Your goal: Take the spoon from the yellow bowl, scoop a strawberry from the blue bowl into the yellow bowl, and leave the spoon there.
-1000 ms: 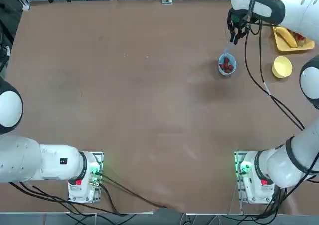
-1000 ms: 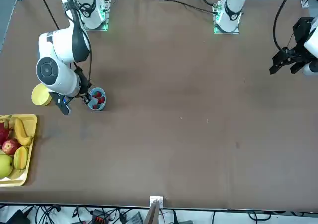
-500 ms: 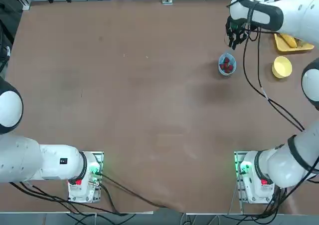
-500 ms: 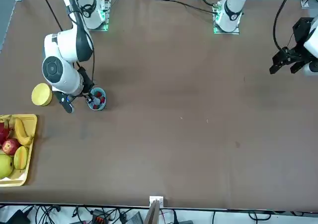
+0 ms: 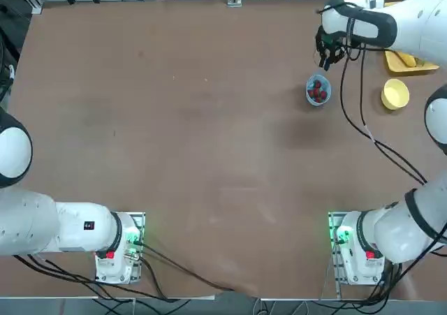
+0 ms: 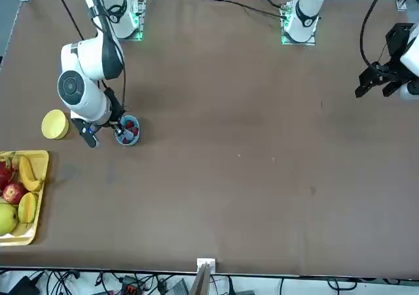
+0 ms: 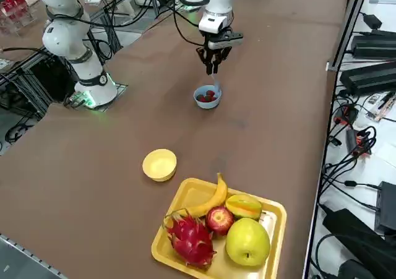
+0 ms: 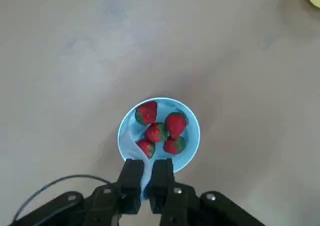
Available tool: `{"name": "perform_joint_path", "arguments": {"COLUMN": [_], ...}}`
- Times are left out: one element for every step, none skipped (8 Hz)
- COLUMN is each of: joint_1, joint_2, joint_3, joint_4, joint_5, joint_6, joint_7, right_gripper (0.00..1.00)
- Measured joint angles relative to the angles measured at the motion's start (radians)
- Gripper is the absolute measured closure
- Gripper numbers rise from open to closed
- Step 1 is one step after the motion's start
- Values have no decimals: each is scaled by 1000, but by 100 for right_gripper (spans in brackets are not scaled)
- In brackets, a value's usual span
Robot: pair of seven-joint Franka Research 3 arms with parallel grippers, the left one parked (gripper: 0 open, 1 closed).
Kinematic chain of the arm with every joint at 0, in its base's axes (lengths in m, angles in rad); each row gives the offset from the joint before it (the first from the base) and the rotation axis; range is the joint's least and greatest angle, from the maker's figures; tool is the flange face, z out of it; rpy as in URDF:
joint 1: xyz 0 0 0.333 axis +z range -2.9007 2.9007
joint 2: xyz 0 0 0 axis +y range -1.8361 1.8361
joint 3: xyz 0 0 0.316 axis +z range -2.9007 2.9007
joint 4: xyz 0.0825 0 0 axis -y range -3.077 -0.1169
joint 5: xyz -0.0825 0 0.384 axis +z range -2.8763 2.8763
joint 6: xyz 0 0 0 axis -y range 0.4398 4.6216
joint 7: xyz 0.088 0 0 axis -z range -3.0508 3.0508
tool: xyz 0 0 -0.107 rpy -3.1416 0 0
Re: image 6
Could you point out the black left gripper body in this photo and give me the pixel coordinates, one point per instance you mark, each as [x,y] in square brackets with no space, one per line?
[399,40]

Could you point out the yellow plastic tray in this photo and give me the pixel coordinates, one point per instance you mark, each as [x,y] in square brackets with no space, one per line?
[39,159]

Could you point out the yellow banana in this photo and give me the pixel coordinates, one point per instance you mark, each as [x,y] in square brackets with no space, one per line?
[26,174]

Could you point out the red toy strawberry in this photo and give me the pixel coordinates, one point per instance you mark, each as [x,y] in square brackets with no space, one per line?
[126,140]
[130,124]
[134,131]

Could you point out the aluminium camera post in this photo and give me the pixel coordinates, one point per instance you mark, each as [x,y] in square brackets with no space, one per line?
[206,262]

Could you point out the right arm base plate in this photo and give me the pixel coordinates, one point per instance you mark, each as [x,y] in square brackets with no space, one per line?
[139,38]

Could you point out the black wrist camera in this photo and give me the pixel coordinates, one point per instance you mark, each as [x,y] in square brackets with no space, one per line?
[86,136]

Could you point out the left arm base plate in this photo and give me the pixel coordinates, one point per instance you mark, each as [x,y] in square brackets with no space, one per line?
[307,43]

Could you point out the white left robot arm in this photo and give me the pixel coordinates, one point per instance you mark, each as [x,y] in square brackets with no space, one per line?
[306,0]

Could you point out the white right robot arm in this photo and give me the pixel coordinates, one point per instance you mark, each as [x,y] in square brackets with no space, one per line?
[82,105]

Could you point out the black power adapter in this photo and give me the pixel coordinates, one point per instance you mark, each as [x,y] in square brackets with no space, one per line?
[23,288]

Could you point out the pink dragon fruit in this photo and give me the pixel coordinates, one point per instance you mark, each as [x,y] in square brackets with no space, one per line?
[4,175]

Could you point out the small blue bowl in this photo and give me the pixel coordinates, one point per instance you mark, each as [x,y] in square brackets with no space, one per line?
[137,138]

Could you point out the green apple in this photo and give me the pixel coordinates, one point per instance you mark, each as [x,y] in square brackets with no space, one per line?
[6,219]

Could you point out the small yellow bowl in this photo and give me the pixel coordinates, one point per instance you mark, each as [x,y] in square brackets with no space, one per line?
[54,125]

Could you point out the red black electronic device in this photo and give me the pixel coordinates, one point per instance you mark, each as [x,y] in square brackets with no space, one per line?
[132,288]

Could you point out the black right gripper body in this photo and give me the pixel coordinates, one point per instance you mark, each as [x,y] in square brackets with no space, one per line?
[115,110]

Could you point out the red apple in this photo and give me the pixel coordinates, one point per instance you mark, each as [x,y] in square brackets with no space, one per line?
[13,193]

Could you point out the yellow green starfruit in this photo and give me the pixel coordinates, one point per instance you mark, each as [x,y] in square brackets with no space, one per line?
[27,208]

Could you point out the light blue plastic spoon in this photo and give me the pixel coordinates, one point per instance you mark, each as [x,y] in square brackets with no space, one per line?
[128,135]

